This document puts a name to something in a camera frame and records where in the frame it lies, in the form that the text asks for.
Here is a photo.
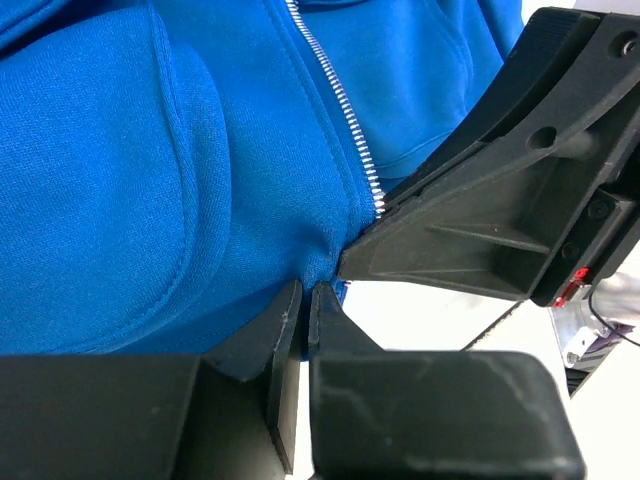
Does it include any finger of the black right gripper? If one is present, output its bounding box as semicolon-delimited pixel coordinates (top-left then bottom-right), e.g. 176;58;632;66
339;9;639;306

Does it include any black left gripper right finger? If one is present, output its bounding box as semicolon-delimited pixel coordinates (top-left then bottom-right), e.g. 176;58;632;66
308;282;586;479

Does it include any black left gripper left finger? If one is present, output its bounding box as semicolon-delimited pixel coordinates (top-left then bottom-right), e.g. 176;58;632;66
204;280;303;474

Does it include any blue zip-up jacket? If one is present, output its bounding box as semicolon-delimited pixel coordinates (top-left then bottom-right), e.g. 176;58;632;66
1;1;523;355

